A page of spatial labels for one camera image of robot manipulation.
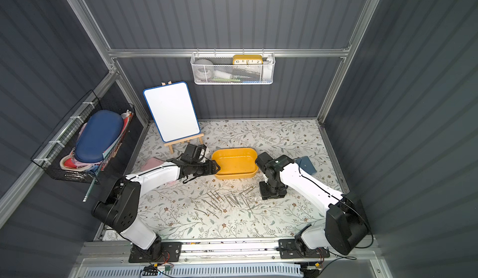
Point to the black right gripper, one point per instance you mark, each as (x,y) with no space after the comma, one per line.
(272,190)

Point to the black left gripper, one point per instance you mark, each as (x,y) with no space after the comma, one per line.
(208,168)

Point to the yellow plastic storage box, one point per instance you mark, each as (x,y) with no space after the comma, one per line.
(236,163)

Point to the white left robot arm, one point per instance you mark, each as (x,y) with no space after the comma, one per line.
(118,208)

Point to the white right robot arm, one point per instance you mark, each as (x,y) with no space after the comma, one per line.
(346,223)

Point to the wooden easel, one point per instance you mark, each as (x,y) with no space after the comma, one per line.
(185,140)

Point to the pink phone case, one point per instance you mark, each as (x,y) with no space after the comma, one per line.
(155,164)

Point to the blue oval case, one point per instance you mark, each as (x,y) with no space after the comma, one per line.
(100,132)

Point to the yellow clock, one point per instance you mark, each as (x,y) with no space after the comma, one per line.
(244,59)

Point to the white board with blue frame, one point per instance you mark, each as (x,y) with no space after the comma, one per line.
(154,98)

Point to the white wire wall basket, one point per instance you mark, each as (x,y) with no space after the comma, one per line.
(219,70)

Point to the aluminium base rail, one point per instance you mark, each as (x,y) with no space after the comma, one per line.
(207,251)

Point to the black wire side basket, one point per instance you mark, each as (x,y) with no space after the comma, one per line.
(56,155)

